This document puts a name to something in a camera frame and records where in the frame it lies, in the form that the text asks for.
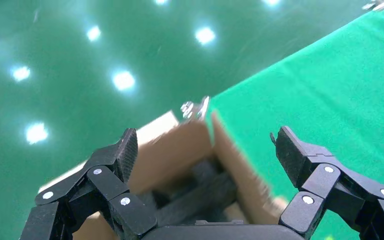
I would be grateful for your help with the green cloth covered table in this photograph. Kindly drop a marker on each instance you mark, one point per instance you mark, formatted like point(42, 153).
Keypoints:
point(328, 82)

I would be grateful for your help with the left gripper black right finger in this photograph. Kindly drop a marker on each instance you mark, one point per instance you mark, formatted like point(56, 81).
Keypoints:
point(324, 185)

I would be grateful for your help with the black foam insert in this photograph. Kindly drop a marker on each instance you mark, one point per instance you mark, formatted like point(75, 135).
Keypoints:
point(198, 195)

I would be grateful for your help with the silver cloth clamp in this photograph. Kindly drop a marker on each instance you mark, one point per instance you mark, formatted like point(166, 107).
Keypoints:
point(379, 4)
point(195, 109)

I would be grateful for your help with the large open cardboard carton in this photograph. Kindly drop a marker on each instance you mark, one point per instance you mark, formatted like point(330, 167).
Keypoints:
point(172, 149)

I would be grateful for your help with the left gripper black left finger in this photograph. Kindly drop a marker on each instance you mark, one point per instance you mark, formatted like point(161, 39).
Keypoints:
point(106, 185)

